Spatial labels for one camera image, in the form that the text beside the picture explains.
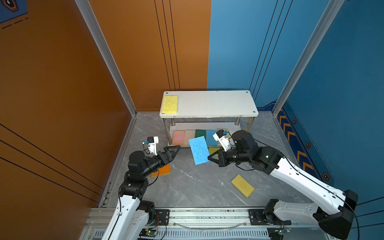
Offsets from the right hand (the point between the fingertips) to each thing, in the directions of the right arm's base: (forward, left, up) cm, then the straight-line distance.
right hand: (207, 158), depth 66 cm
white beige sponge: (+26, +10, -16) cm, 32 cm away
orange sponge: (+7, +25, -27) cm, 37 cm away
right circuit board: (-24, -35, -27) cm, 50 cm away
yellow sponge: (-3, -20, -26) cm, 33 cm away
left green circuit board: (-24, +29, -27) cm, 46 cm away
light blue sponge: (+3, +4, +1) cm, 5 cm away
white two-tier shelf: (+23, -2, +8) cm, 24 cm away
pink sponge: (+24, +17, -17) cm, 34 cm away
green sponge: (+26, +3, -15) cm, 30 cm away
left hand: (+5, +13, 0) cm, 14 cm away
